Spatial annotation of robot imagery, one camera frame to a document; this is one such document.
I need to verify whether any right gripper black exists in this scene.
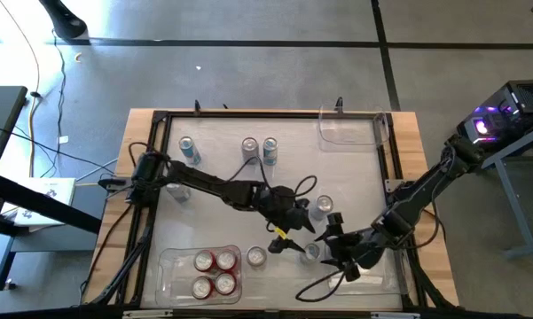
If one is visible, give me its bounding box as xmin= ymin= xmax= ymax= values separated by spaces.
xmin=314 ymin=211 xmax=383 ymax=284

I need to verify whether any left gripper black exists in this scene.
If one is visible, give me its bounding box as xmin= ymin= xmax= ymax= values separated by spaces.
xmin=263 ymin=189 xmax=317 ymax=254

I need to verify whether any silver blue Red Bull can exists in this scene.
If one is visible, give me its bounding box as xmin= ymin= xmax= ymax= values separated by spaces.
xmin=178 ymin=136 xmax=202 ymax=167
xmin=302 ymin=242 xmax=323 ymax=266
xmin=262 ymin=136 xmax=279 ymax=167

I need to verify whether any clear plastic bin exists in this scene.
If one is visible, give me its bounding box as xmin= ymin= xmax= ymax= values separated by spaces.
xmin=325 ymin=245 xmax=404 ymax=297
xmin=317 ymin=105 xmax=390 ymax=154
xmin=154 ymin=245 xmax=244 ymax=307

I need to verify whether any blue grey metal stand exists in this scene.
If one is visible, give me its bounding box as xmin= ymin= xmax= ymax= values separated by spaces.
xmin=481 ymin=121 xmax=533 ymax=261

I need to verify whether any computer case with lights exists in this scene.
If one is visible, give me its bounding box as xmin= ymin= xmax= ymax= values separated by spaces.
xmin=456 ymin=79 xmax=533 ymax=147

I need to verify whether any white printed box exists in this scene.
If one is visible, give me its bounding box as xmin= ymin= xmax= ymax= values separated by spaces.
xmin=0 ymin=176 xmax=77 ymax=228

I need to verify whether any black standing desk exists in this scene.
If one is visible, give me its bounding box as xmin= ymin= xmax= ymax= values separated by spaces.
xmin=0 ymin=85 xmax=104 ymax=292

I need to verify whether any black stand leg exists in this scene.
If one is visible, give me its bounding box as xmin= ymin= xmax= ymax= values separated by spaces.
xmin=38 ymin=0 xmax=90 ymax=40

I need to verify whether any black metal rig frame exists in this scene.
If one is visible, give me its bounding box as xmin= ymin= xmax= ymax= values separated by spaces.
xmin=82 ymin=108 xmax=460 ymax=319

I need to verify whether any black floor cable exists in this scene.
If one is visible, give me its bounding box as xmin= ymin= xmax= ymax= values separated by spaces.
xmin=51 ymin=29 xmax=68 ymax=156

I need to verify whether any yellow floor cable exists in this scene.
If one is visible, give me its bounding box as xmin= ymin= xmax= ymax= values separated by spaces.
xmin=0 ymin=0 xmax=42 ymax=178

